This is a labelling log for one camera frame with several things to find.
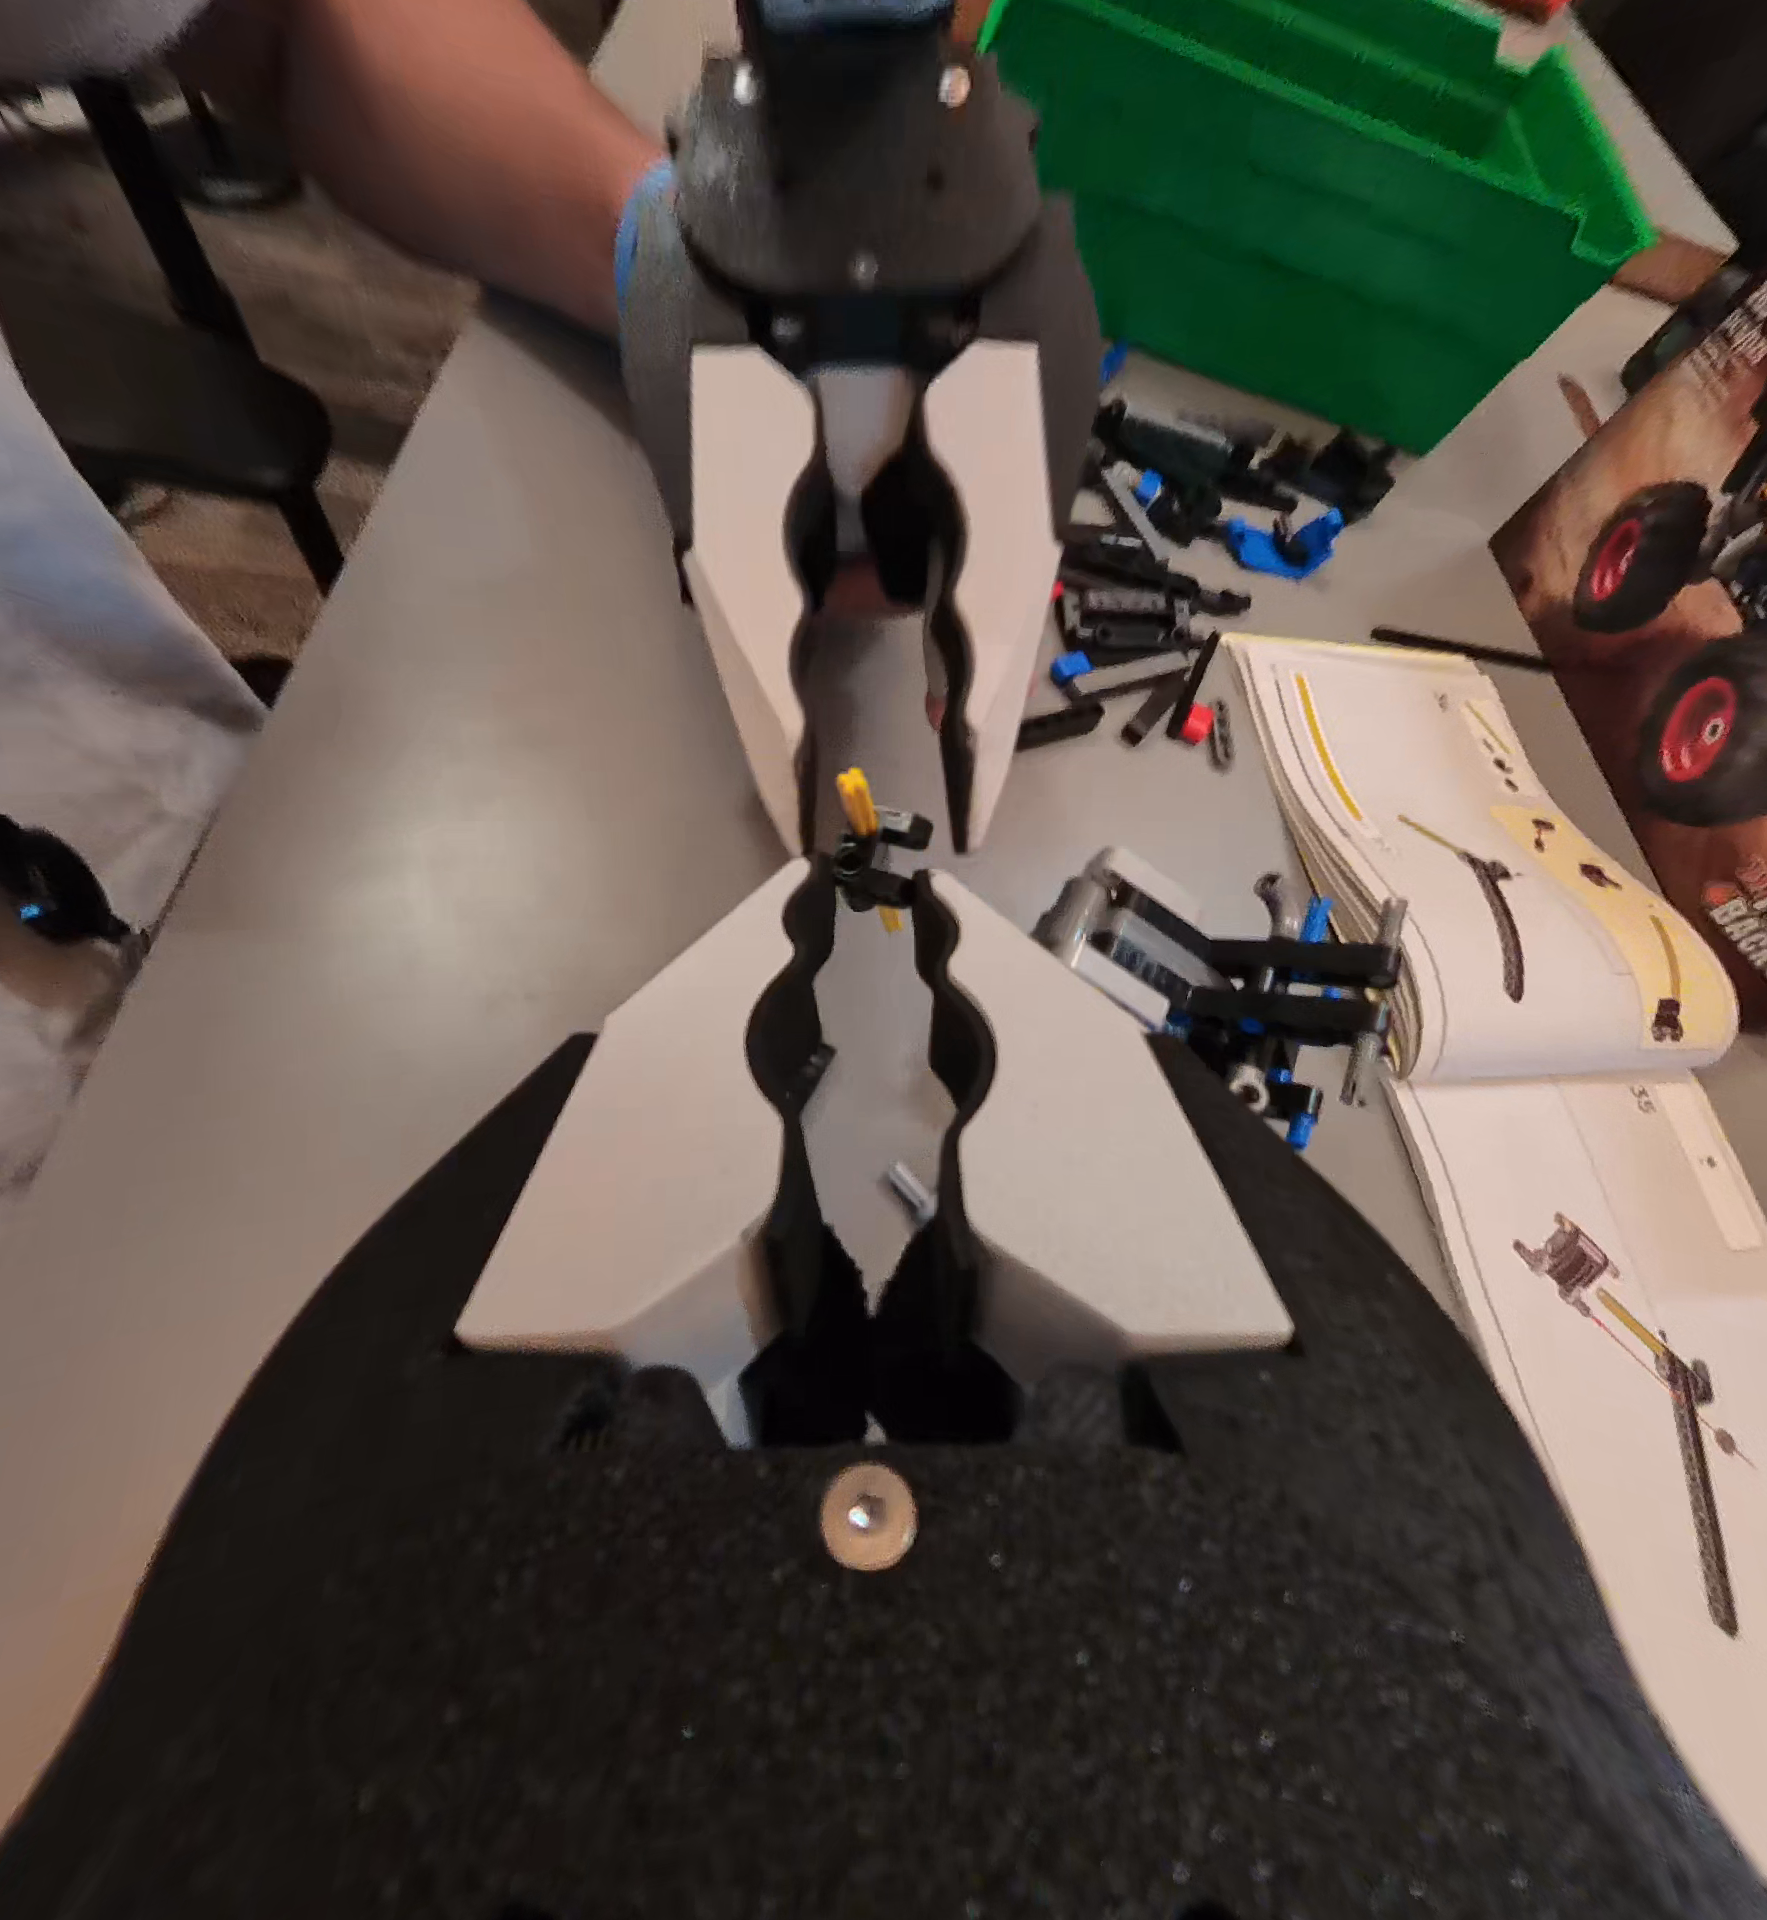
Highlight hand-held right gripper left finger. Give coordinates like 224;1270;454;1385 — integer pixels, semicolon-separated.
452;858;878;1443

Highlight green plastic bin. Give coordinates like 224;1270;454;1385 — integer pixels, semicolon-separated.
980;0;1658;456

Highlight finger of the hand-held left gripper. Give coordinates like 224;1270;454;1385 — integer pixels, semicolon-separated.
686;349;844;861
906;344;1060;861

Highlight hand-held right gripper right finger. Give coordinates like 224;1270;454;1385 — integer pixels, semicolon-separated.
868;867;1294;1443

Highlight lego instruction booklet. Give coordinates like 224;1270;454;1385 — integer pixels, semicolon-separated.
1220;631;1767;1885

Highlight person's left forearm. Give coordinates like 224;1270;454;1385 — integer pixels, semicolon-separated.
276;0;676;341

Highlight pile of lego beams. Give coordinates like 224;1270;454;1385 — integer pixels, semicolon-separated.
1016;383;1402;774

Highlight yellow lego axle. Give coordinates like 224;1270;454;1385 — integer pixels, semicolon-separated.
836;769;910;935

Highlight partly built lego model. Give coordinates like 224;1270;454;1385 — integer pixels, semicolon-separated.
1034;847;1414;1155

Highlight long black lego axle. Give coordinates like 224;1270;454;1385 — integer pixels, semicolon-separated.
1370;627;1552;672

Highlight dark office chair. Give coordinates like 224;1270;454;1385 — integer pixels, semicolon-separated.
0;74;348;708

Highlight blue wristband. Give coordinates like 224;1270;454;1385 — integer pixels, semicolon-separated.
614;156;680;341

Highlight black lego connector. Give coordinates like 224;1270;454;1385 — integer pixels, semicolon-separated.
824;810;934;915

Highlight lego set box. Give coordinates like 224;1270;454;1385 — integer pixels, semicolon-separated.
1488;210;1767;1038

